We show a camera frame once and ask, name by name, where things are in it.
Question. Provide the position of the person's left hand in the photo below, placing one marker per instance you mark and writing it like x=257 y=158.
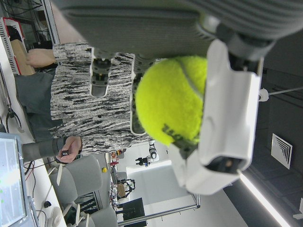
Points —
x=72 y=147

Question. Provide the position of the person's right hand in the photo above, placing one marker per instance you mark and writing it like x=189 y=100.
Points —
x=40 y=58

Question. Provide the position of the grey and white robot hand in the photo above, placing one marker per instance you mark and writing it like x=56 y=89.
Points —
x=142 y=26

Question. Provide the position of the yellow-green tennis ball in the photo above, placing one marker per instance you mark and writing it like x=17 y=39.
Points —
x=168 y=99

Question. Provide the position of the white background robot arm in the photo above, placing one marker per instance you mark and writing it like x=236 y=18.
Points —
x=151 y=154

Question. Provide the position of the patterned sleeved forearm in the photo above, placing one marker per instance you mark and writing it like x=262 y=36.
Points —
x=71 y=53

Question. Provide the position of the grey sleeved forearm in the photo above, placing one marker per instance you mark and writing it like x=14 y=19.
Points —
x=40 y=149

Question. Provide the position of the small black handheld device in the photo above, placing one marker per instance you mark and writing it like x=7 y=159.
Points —
x=64 y=154

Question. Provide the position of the brown cardboard box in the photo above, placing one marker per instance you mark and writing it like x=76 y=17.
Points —
x=20 y=56

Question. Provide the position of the grey office chair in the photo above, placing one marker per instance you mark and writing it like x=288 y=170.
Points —
x=80 y=179
x=104 y=217

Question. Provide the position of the red and white metal rack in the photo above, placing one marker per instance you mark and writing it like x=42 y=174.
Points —
x=7 y=45

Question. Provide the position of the small yellow object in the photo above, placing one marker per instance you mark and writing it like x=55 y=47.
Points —
x=104 y=170

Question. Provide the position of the person in patterned sweater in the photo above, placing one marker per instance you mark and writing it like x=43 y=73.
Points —
x=73 y=104

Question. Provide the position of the small black round knob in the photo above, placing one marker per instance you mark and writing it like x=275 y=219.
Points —
x=47 y=204

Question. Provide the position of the computer monitor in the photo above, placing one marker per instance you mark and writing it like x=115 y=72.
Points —
x=10 y=179

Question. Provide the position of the black square panel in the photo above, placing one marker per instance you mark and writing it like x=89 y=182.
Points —
x=133 y=210

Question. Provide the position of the white ceiling air vent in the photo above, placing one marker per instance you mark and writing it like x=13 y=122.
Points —
x=281 y=151

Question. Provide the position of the ceiling light strip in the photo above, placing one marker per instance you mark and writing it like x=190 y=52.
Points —
x=265 y=201

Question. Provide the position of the aluminium profile post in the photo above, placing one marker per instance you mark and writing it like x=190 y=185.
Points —
x=51 y=21

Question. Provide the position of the aluminium frame table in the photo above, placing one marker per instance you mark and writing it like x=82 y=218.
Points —
x=165 y=189

